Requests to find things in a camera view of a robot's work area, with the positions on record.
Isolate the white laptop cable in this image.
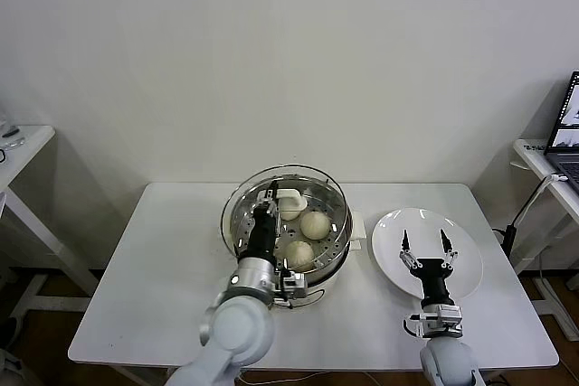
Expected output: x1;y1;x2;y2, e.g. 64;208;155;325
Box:
510;172;569;230

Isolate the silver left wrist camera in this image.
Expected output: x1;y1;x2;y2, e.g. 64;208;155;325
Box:
276;269;309;302

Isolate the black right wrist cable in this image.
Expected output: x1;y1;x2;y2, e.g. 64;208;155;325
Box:
403;313;424;338

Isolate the white side table with laptop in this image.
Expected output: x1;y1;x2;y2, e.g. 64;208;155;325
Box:
511;137;579;337

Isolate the white electric cooker pot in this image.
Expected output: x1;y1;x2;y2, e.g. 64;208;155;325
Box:
217;173;366;313

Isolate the steel steamer pot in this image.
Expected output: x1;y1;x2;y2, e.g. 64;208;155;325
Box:
229;175;353;277

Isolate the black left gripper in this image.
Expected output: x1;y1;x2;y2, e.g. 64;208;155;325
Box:
245;180;285;263

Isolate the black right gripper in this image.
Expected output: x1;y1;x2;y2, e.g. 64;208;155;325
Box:
397;228;461;309

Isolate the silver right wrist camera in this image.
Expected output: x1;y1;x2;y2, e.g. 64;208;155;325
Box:
419;305;464;338

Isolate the open laptop computer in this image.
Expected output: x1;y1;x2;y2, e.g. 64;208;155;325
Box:
545;70;579;193

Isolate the glass lid with white handle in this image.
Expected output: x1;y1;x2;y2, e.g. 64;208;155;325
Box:
220;163;353;272

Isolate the white side table with glasses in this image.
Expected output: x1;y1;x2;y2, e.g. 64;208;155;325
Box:
0;125;101;337

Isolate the white round plate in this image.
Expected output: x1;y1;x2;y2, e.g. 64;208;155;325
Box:
371;207;484;305

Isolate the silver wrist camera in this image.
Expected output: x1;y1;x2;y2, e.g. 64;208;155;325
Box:
276;269;309;302
419;305;464;338

